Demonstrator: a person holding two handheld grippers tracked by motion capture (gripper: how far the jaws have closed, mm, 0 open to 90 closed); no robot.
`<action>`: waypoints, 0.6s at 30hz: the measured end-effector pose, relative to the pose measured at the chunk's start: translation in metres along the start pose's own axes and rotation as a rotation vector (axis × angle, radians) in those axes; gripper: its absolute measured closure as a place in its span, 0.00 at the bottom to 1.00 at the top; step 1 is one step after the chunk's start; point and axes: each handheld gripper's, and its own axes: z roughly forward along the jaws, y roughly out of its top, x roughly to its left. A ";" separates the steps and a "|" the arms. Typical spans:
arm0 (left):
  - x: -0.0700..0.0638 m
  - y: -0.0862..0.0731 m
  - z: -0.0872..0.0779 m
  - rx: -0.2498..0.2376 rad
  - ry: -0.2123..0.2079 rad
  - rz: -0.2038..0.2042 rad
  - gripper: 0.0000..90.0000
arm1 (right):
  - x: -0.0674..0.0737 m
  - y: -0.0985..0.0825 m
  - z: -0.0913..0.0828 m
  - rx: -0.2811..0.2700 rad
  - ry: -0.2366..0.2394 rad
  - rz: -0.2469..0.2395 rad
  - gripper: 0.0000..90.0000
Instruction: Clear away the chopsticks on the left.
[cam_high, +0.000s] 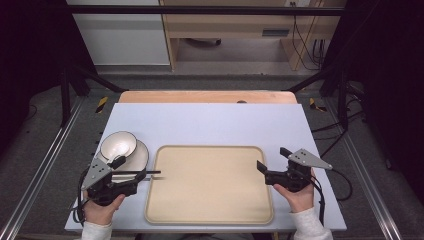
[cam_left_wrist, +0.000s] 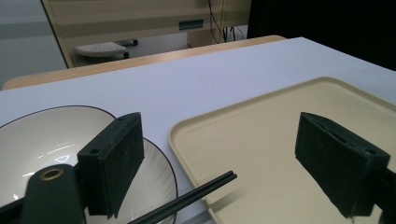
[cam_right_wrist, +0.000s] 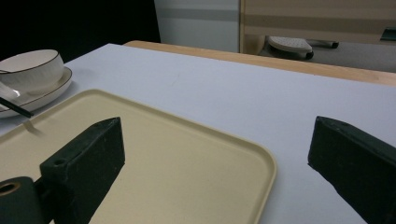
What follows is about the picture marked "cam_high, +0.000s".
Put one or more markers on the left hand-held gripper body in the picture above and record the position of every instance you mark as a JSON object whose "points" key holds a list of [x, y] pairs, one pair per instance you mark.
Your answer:
{"points": [[100, 186]]}

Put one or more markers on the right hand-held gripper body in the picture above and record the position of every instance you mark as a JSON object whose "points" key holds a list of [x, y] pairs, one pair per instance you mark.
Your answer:
{"points": [[295, 176]]}

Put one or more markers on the person's right hand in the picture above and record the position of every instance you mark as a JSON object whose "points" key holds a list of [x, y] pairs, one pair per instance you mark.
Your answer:
{"points": [[300, 200]]}

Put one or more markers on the person's left hand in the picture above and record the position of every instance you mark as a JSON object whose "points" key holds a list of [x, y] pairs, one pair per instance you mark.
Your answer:
{"points": [[100, 213]]}

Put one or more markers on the white plate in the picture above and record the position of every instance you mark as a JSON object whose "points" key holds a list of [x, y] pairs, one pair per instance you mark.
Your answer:
{"points": [[140, 159]]}

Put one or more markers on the white bowl with dark rim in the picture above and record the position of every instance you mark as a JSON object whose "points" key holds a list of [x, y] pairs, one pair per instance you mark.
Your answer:
{"points": [[118, 145]]}

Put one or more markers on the yellow black tape strip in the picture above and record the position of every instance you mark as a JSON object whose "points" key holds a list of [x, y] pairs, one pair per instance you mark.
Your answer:
{"points": [[314, 104], [101, 104]]}

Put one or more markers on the beige tray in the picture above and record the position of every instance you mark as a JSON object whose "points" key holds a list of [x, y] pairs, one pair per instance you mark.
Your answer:
{"points": [[208, 190]]}

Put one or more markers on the black metal stand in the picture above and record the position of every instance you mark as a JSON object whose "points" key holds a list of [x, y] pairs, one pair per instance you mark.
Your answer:
{"points": [[65, 100], [342, 100]]}

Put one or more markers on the wooden table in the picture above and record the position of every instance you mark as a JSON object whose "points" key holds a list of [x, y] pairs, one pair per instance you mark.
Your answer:
{"points": [[200, 97]]}

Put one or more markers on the white cabinet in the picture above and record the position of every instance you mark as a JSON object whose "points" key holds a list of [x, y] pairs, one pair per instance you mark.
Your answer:
{"points": [[123, 40]]}

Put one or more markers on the dark curtain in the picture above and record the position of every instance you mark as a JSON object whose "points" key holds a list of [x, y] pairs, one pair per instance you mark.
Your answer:
{"points": [[393, 83], [30, 66]]}

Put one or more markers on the light wooden desk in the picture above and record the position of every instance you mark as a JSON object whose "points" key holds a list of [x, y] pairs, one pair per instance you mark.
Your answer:
{"points": [[233, 26]]}

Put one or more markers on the aluminium rail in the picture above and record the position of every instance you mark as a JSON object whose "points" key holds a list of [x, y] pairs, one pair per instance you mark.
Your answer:
{"points": [[40, 176], [370, 186]]}

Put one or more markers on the black horizontal frame bar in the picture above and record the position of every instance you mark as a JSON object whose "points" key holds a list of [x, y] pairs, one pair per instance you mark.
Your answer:
{"points": [[200, 10]]}

